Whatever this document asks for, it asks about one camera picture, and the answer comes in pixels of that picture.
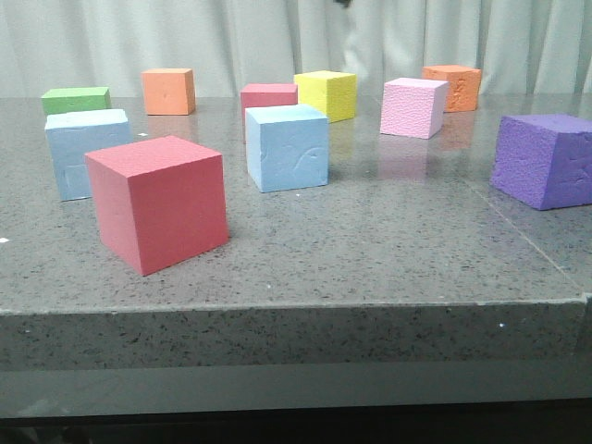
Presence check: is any light blue foam cube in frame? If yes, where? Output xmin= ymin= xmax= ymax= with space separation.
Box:
xmin=245 ymin=104 xmax=329 ymax=192
xmin=44 ymin=109 xmax=132 ymax=201

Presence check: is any small red foam cube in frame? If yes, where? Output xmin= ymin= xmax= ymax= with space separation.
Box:
xmin=240 ymin=83 xmax=298 ymax=135

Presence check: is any yellow foam cube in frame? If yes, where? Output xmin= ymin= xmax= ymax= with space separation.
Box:
xmin=293 ymin=70 xmax=357 ymax=123

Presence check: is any large red foam cube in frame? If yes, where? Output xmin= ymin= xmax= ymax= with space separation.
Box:
xmin=85 ymin=136 xmax=229 ymax=276

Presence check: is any pink foam cube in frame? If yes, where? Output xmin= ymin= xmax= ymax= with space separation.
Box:
xmin=379 ymin=78 xmax=449 ymax=140

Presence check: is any left orange foam cube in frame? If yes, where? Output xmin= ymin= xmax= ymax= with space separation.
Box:
xmin=141 ymin=68 xmax=196 ymax=116

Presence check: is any orange foam cube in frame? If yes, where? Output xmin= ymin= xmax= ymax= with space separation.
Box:
xmin=422 ymin=65 xmax=481 ymax=113
xmin=141 ymin=68 xmax=196 ymax=116

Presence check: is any right orange foam cube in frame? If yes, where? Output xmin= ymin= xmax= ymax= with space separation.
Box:
xmin=422 ymin=65 xmax=481 ymax=113

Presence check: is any purple foam cube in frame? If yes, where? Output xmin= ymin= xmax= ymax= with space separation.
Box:
xmin=490 ymin=114 xmax=591 ymax=210

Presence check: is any green foam cube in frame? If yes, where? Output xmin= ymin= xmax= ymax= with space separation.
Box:
xmin=41 ymin=86 xmax=111 ymax=116

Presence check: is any grey-green curtain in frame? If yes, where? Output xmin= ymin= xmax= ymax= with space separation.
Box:
xmin=1 ymin=1 xmax=591 ymax=97

